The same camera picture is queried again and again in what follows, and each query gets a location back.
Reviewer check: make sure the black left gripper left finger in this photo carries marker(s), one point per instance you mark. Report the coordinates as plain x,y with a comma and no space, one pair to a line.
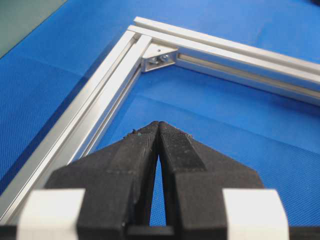
93,198

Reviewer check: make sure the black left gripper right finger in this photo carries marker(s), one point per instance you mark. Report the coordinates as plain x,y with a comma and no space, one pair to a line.
210,196

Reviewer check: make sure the blue mesh mat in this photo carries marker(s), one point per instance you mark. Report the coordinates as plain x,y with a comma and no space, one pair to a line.
277,136

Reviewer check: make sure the metal corner bracket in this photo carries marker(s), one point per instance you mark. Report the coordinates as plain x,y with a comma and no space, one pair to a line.
158,56

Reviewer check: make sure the aluminium extrusion frame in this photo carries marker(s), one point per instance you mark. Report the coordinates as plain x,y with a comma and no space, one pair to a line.
78,130

